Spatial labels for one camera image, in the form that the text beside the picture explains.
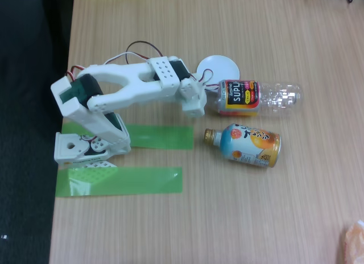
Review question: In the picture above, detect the clear plastic bottle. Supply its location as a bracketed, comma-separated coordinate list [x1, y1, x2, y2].
[205, 79, 303, 118]

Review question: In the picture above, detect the orange juice bottle can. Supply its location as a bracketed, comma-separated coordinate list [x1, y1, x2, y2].
[202, 122, 282, 168]

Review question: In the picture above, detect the green tape strip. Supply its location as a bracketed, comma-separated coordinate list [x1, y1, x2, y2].
[61, 122, 195, 150]
[55, 166, 183, 198]

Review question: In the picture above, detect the white round plate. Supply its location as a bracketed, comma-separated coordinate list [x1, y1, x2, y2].
[196, 55, 241, 90]

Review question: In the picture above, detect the orange plastic bag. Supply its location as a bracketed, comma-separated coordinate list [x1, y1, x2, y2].
[340, 220, 364, 264]

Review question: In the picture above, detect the red white black servo cable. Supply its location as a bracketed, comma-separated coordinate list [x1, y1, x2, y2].
[198, 69, 220, 92]
[102, 40, 165, 66]

